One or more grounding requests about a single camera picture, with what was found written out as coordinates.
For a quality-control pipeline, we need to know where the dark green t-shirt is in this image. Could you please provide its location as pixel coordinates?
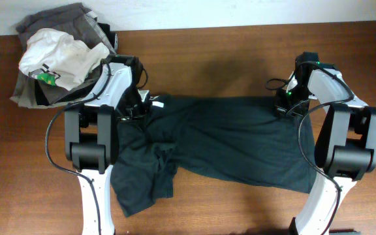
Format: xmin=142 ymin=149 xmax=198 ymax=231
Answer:
xmin=111 ymin=95 xmax=316 ymax=217

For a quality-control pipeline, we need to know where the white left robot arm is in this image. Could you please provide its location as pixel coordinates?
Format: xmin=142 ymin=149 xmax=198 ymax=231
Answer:
xmin=65 ymin=55 xmax=149 ymax=234

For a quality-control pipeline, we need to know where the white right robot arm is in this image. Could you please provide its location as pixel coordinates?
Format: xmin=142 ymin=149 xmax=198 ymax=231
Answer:
xmin=275 ymin=52 xmax=376 ymax=235

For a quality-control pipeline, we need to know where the white printed t-shirt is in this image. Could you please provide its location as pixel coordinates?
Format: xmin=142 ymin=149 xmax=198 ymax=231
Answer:
xmin=19 ymin=28 xmax=110 ymax=91

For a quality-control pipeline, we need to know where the dark grey folded garment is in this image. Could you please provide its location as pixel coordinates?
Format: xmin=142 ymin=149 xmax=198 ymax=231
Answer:
xmin=10 ymin=3 xmax=118 ymax=109

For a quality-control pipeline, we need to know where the light grey folded garment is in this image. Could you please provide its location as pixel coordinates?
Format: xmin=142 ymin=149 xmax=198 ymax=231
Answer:
xmin=10 ymin=72 xmax=97 ymax=109

